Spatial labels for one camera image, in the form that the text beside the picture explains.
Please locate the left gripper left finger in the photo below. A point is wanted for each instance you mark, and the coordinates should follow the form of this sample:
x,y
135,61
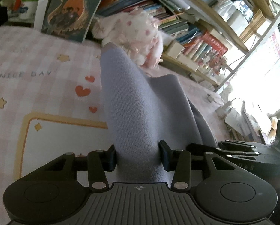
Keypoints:
x,y
99,162

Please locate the purple and tan sweater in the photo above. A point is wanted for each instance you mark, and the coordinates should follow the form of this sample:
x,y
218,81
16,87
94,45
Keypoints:
x,y
140,112

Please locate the pink plush bunny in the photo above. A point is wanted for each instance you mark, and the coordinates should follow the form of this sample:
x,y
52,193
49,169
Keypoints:
x,y
136,32

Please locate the pink checkered table mat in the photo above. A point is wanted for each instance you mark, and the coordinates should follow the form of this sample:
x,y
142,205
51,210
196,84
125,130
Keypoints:
x,y
51,102

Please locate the Harry Potter book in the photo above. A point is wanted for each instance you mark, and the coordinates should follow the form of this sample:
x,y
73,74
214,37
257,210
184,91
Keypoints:
x,y
69,19

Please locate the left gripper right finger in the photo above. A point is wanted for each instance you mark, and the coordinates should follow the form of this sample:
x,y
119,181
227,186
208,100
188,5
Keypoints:
x,y
179,162

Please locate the red boxed book set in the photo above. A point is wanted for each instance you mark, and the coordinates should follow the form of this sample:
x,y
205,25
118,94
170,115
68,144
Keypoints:
x,y
200,46

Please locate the white charger plug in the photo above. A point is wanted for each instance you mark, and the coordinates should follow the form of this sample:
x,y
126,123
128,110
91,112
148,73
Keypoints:
x,y
223,110

